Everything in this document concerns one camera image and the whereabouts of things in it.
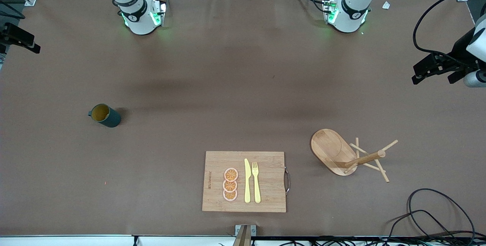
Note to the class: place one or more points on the yellow plastic knife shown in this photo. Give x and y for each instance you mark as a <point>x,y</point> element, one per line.
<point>247,185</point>

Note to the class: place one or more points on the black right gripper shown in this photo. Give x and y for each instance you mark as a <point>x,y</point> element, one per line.
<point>15,35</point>

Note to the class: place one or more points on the wooden cup rack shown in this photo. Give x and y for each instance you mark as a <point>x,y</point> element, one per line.
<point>330,151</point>

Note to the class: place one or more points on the white table edge rail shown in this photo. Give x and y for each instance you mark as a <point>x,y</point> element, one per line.
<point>76,240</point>

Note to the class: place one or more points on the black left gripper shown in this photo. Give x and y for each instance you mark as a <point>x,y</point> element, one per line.
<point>458,51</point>

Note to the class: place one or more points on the toy orange slice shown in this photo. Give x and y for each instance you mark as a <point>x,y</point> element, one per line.
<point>230,186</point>
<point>231,174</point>
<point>230,195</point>

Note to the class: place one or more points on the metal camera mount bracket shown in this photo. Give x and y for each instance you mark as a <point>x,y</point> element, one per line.
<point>245,234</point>

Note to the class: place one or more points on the yellow plastic fork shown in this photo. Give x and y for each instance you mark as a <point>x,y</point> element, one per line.
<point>257,189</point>

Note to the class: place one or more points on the white paper scrap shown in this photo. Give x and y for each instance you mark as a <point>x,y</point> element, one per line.
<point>386,5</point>

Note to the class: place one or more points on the dark teal cup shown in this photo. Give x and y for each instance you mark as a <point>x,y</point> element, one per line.
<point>112,119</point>

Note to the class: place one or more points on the bamboo cutting board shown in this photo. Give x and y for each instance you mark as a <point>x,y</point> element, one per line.
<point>269,185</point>

